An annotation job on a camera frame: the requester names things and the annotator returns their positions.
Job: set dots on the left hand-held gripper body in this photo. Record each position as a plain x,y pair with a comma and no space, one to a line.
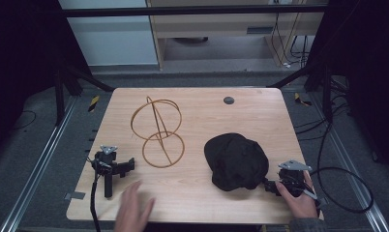
108,167

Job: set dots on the person's left hand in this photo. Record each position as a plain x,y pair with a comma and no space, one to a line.
131,209

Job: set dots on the grey round table grommet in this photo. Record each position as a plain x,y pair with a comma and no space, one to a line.
228,100

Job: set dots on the black metal stand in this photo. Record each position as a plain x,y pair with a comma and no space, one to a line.
59,96
326,93

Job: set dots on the person's right hand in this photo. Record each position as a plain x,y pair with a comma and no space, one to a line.
299,203

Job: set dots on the yellow black striped tape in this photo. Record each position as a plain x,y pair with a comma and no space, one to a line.
93,103
301,100

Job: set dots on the black cap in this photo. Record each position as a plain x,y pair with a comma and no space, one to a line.
236,161

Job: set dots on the aluminium floor rail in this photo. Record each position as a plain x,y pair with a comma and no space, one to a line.
353,164
37,161

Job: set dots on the grey tape piece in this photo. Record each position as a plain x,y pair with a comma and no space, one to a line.
75,195

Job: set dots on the black curtain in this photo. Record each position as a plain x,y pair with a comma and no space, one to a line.
24,48
366,64

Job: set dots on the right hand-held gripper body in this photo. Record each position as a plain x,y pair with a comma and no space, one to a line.
294,179

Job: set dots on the white cabinet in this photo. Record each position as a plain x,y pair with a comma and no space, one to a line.
112,38

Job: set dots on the light wooden desk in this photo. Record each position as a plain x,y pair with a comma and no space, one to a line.
215,25

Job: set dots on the black frame crossbar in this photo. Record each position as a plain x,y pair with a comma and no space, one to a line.
195,10

